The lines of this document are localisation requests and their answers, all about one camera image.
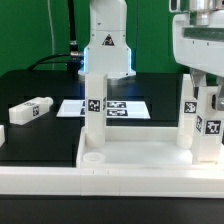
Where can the white U-shaped obstacle fence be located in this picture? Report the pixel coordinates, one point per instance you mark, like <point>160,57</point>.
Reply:
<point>199,183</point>

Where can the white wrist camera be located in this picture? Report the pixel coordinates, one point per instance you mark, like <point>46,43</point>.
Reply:
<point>179,6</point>

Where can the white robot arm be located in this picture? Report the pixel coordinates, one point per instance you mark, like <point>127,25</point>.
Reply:
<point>108,52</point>

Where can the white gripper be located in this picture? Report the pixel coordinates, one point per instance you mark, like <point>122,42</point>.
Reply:
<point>201,49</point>

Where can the sheet with four tags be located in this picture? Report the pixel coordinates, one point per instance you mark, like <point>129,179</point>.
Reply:
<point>115,109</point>

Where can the white desk top panel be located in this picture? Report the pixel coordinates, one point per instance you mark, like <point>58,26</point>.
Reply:
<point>135,147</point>

